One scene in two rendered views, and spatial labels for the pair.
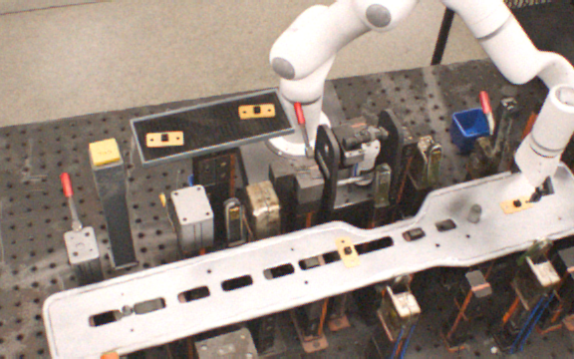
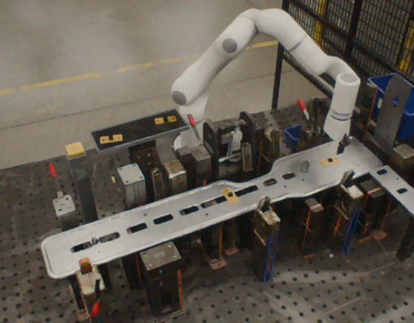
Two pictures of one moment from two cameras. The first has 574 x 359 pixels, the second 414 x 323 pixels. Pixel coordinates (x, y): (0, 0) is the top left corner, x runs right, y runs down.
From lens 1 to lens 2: 0.39 m
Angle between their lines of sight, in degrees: 11
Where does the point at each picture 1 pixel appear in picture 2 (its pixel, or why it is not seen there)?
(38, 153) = (37, 178)
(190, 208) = (130, 175)
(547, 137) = (340, 105)
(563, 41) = not seen: hidden behind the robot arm
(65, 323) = (55, 252)
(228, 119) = (148, 125)
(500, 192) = (318, 155)
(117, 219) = (86, 198)
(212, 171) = (142, 160)
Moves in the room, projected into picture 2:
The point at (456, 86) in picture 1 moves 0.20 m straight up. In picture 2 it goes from (285, 118) to (289, 88)
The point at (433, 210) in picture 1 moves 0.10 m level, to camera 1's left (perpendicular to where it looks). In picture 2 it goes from (280, 168) to (255, 169)
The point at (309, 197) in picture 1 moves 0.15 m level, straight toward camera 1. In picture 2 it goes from (203, 168) to (201, 195)
